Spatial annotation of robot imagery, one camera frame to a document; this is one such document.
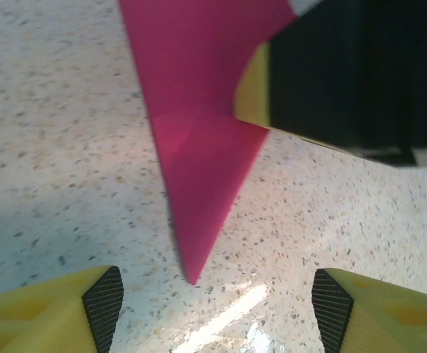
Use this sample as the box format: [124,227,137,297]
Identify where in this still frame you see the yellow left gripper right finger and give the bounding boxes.
[311,267,427,353]

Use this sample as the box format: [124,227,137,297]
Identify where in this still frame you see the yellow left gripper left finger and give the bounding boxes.
[0,265,125,353]

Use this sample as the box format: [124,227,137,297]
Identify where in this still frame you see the pink cloth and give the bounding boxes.
[119,0,299,286]

